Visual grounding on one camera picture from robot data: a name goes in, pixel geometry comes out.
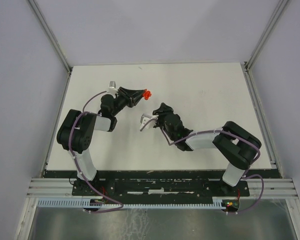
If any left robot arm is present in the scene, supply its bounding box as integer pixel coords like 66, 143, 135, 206
56, 86, 152, 195

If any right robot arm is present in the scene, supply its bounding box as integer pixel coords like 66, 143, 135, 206
139, 103, 262, 196

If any right aluminium frame post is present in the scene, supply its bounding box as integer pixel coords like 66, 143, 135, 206
244, 0, 291, 72

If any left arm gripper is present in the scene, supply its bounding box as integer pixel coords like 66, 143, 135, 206
111, 86, 145, 117

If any aluminium frame post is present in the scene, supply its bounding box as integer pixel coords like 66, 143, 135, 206
244, 0, 291, 72
26, 0, 72, 73

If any orange round charging case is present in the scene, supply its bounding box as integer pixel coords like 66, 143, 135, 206
142, 89, 152, 101

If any front aluminium rail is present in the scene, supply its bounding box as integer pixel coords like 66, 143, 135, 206
26, 178, 298, 199

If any left aluminium frame post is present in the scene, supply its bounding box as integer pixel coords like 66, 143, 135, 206
26, 0, 72, 73

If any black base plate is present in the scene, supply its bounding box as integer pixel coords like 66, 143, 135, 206
72, 170, 250, 205

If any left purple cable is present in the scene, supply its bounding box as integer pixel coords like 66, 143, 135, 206
69, 90, 125, 215

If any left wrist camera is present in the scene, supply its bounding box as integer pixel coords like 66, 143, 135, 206
107, 81, 118, 95

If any white cable duct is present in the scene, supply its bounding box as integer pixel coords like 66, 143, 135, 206
36, 196, 227, 209

